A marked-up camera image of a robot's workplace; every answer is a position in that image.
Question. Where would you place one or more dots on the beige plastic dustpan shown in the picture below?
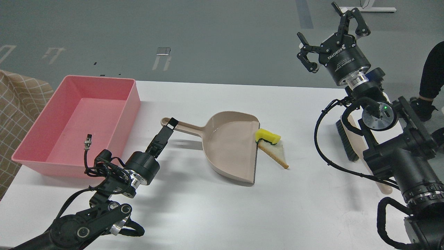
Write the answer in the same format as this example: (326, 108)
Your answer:
(229, 144)

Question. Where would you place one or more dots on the person black leg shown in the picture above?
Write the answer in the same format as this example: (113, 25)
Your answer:
(433, 72)

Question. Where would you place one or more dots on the white table base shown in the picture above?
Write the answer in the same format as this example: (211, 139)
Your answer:
(367, 6)

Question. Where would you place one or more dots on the beige checkered cloth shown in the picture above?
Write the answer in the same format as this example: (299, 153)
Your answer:
(22, 99)

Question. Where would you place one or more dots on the black shoe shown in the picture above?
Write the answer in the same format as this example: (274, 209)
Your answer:
(438, 136)
(423, 109)

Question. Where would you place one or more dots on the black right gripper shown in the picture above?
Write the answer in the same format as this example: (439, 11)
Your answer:
(343, 62)

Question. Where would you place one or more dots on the toast bread slice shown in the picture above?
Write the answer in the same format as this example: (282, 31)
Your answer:
(274, 151)

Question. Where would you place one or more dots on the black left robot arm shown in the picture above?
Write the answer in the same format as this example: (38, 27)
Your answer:
(104, 216)

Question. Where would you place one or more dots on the pink plastic bin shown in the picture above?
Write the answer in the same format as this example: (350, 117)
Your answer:
(103, 107)

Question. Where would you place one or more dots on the yellow green sponge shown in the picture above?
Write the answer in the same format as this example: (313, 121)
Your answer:
(265, 135)

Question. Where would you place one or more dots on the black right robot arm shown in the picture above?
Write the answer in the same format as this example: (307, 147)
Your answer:
(387, 135)

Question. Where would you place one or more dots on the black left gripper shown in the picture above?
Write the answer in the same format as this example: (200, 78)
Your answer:
(144, 164)

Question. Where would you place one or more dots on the beige brush black bristles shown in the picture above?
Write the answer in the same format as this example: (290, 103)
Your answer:
(354, 146)

